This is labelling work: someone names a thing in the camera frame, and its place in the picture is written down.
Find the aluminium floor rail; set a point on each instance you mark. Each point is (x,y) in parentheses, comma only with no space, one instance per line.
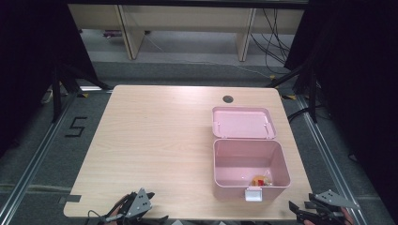
(34,159)
(328,162)

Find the black curtain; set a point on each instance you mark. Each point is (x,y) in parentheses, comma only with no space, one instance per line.
(356,93)
(28,62)

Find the pink storage box with lid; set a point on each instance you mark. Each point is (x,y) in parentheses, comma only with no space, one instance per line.
(241,162)

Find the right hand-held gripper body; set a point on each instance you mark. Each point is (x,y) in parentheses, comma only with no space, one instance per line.
(334,200)

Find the grey tape strip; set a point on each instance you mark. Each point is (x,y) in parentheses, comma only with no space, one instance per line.
(70,198)

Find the yellow and black tape marker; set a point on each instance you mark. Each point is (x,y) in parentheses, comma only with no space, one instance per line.
(83,95)

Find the person's left hand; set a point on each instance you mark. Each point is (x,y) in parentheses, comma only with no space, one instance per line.
(116,214)

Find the person's right hand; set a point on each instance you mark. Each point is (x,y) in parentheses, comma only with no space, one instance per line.
(348,217)

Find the white power strip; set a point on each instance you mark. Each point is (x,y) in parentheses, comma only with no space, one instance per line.
(47,96)

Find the black metal stand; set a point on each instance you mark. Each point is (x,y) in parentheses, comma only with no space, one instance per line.
(312,93)
(57,93)

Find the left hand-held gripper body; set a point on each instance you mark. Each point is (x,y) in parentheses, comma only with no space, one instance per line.
(137,204)

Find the small orange and red toy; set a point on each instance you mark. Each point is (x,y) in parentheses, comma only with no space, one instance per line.
(261,181)

